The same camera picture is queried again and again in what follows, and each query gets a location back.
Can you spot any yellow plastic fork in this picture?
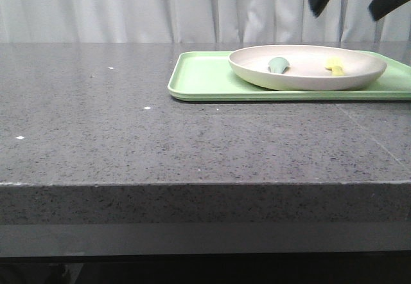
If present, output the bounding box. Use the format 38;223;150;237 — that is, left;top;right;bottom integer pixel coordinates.
325;57;345;76

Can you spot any cream round plate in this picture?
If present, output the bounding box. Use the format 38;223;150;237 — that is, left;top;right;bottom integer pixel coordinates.
229;45;387;91

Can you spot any grey curtain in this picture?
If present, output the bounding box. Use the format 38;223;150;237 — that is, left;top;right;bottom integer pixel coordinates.
1;0;410;43

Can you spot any sage green spoon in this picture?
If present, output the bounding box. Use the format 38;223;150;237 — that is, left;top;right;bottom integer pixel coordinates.
268;57;290;74

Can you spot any light green tray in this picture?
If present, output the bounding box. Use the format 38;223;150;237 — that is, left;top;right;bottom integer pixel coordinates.
168;51;410;102

